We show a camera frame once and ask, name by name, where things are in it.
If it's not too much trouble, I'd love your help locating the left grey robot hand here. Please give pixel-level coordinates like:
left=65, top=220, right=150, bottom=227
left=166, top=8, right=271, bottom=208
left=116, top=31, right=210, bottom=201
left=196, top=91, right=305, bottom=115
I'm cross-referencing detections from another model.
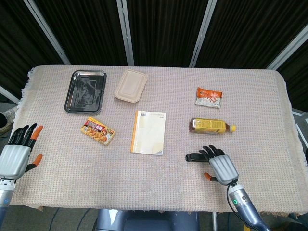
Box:
left=0, top=123, right=44, bottom=180

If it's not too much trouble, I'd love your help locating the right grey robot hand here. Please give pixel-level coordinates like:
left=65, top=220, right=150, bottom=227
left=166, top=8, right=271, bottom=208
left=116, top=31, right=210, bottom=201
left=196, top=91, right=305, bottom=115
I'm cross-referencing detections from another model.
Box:
left=198, top=145, right=239, bottom=186

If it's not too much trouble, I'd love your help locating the yellow label tea bottle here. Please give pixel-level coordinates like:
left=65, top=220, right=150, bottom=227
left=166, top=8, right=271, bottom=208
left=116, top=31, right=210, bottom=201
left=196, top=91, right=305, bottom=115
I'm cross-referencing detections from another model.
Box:
left=189, top=117, right=237, bottom=135

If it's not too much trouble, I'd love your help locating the beige woven tablecloth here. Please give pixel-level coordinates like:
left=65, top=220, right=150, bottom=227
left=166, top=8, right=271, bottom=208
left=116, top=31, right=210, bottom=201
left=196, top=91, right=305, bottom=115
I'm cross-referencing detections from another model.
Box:
left=9, top=64, right=308, bottom=216

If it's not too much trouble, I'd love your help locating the orange white snack packet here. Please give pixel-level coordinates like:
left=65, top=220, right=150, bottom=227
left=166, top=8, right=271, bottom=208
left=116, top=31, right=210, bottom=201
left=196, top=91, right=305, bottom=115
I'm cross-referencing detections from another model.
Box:
left=194, top=87, right=223, bottom=109

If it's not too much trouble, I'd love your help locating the white notebook orange spine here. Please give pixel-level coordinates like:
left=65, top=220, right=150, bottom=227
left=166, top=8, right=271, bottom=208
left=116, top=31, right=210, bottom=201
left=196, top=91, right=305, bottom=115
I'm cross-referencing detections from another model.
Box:
left=130, top=110, right=167, bottom=156

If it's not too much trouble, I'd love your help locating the yellow curry roux box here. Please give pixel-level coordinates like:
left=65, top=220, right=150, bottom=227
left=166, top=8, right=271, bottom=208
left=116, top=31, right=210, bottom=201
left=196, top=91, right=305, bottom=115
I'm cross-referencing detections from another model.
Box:
left=80, top=116, right=116, bottom=146

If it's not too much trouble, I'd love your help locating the grey-blue robot torso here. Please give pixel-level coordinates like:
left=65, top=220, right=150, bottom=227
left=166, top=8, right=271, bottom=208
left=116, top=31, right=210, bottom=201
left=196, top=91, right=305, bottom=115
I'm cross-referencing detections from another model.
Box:
left=95, top=208, right=201, bottom=231

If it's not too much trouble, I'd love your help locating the dark metal tray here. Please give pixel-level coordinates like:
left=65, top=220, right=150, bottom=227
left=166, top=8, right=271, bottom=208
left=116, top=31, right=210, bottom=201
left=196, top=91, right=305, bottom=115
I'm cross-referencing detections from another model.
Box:
left=64, top=69, right=107, bottom=115

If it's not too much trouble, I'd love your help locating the black partition panel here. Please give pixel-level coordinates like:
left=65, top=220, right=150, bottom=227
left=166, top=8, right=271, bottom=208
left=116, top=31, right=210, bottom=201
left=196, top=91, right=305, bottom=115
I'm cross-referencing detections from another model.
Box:
left=196, top=0, right=308, bottom=69
left=127, top=0, right=208, bottom=67
left=276, top=32, right=308, bottom=112
left=0, top=0, right=66, bottom=99
left=33, top=0, right=128, bottom=66

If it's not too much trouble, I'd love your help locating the beige lidded lunch box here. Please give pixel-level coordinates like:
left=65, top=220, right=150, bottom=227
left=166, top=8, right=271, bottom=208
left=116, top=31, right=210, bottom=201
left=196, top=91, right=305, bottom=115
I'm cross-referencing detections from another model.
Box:
left=114, top=69, right=149, bottom=103

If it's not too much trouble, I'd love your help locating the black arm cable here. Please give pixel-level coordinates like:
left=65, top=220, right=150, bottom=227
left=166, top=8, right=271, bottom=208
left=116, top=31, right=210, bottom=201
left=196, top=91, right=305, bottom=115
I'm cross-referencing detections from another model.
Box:
left=226, top=182, right=244, bottom=215

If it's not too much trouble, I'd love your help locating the silver partition post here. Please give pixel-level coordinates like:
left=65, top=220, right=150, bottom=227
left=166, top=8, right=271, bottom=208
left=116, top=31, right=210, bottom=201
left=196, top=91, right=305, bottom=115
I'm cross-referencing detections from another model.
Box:
left=189, top=0, right=218, bottom=68
left=23, top=0, right=71, bottom=65
left=116, top=0, right=135, bottom=66
left=266, top=23, right=308, bottom=71

